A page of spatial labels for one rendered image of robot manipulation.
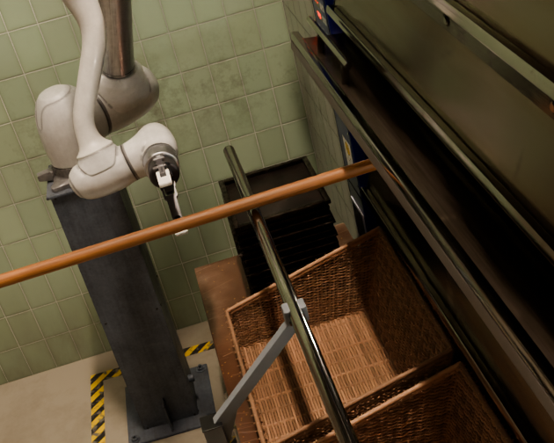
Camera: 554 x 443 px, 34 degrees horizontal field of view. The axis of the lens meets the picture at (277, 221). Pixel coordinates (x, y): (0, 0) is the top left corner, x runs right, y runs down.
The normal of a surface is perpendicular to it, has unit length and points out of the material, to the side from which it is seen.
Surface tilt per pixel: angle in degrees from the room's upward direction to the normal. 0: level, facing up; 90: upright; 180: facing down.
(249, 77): 90
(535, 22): 70
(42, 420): 0
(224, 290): 0
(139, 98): 112
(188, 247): 90
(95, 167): 64
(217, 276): 0
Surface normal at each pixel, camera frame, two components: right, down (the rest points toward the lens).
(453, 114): -0.97, 0.00
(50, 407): -0.21, -0.82
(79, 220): 0.18, 0.50
